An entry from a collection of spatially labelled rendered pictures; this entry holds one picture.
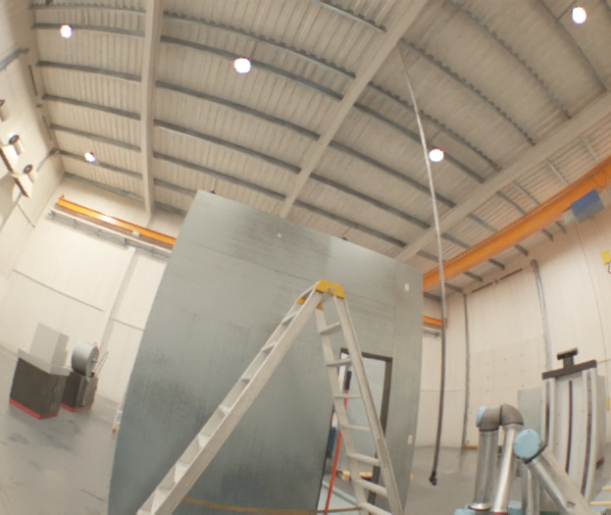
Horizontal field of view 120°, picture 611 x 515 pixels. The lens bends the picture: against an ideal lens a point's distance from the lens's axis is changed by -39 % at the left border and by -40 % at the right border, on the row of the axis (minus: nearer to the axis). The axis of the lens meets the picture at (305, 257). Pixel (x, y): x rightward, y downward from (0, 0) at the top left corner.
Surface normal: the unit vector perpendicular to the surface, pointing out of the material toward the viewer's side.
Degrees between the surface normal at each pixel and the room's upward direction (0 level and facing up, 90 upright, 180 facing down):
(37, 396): 90
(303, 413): 90
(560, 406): 90
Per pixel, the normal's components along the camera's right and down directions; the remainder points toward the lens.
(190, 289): 0.37, -0.39
